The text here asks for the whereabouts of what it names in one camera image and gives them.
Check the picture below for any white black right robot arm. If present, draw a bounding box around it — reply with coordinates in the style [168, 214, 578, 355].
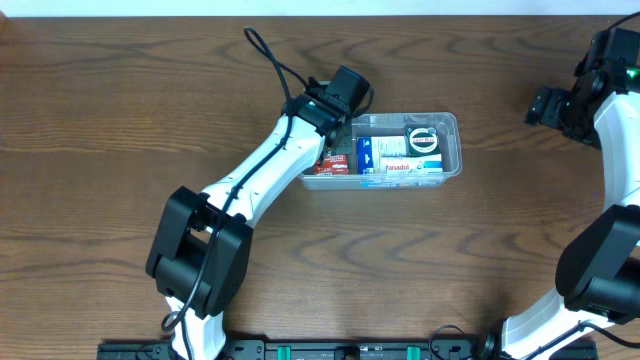
[477, 25, 639, 359]

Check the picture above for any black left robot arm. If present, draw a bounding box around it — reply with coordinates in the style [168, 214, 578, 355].
[146, 94, 362, 359]

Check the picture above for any white small carton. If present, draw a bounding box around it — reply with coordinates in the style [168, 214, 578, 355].
[378, 155, 443, 174]

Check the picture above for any green round sachet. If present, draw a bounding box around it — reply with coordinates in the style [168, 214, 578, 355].
[404, 124, 441, 157]

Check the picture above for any clear plastic container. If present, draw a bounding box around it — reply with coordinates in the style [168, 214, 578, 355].
[299, 112, 462, 190]

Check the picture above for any red packet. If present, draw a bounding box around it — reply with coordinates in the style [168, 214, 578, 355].
[314, 154, 350, 175]

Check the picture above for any blue fever patch box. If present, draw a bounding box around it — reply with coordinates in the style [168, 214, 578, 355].
[356, 136, 407, 175]

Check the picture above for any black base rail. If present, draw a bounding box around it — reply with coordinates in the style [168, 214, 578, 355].
[97, 338, 599, 360]

